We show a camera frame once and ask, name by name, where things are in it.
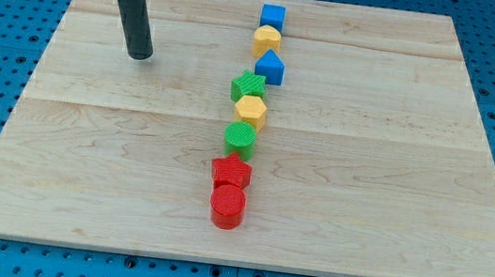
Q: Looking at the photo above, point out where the blue triangle block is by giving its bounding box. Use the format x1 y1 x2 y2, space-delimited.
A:
255 49 286 85

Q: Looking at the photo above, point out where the green cylinder block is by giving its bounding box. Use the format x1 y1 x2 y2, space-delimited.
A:
224 121 256 161

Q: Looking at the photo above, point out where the yellow hexagon block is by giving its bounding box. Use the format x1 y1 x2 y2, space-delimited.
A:
234 95 268 133

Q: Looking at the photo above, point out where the red star block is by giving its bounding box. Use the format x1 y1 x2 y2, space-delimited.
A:
211 152 253 190

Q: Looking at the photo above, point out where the green star block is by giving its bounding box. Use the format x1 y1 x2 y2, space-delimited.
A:
230 70 266 102

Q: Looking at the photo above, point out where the red cylinder block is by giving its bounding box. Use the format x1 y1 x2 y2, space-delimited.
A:
210 184 247 230

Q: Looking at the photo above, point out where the yellow heart block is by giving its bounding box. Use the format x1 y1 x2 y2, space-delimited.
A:
252 24 282 57

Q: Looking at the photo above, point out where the light wooden board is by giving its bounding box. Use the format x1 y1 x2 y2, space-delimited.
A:
0 0 495 277

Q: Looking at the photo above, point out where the blue cube block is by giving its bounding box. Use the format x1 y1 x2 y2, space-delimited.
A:
258 3 286 33

